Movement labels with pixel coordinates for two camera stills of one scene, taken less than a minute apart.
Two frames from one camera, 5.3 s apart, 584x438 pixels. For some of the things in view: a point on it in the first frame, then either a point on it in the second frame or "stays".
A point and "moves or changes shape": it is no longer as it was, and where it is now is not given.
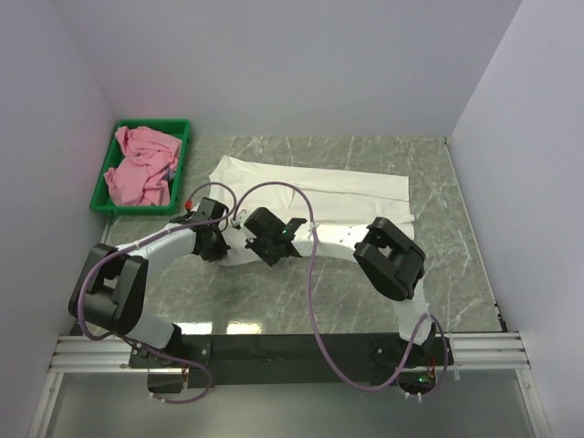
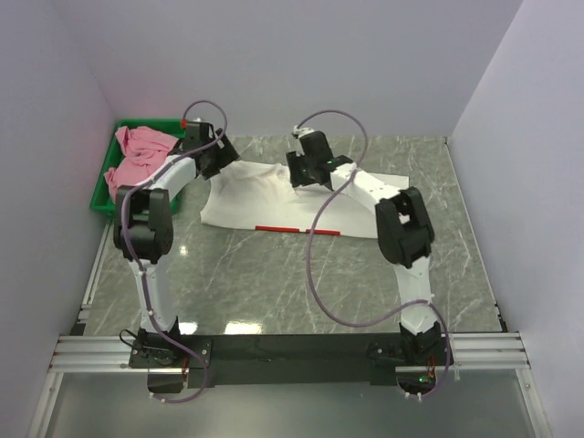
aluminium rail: (106, 353) stays
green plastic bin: (102, 200) stays
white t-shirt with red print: (325, 198) moves or changes shape
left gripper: (217, 253) to (226, 156)
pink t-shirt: (141, 176) stays
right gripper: (254, 245) to (294, 161)
